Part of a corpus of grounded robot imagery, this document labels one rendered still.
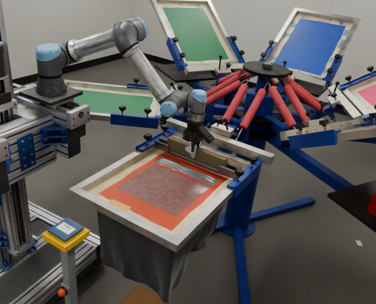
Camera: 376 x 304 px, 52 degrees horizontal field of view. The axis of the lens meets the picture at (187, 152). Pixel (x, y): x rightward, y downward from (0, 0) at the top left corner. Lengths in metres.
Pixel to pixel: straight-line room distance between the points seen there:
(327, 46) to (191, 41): 1.14
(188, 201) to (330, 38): 2.27
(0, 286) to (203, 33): 2.42
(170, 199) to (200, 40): 1.89
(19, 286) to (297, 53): 2.70
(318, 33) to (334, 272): 1.98
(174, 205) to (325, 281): 1.56
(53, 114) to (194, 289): 1.44
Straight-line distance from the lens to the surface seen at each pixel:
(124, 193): 1.81
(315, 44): 3.56
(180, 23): 3.46
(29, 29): 5.93
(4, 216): 2.34
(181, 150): 2.06
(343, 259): 3.26
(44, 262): 2.59
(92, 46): 2.04
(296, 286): 2.89
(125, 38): 1.80
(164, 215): 1.69
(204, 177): 1.96
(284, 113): 2.41
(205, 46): 3.35
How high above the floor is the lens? 2.00
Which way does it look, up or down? 29 degrees down
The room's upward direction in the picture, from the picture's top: 6 degrees clockwise
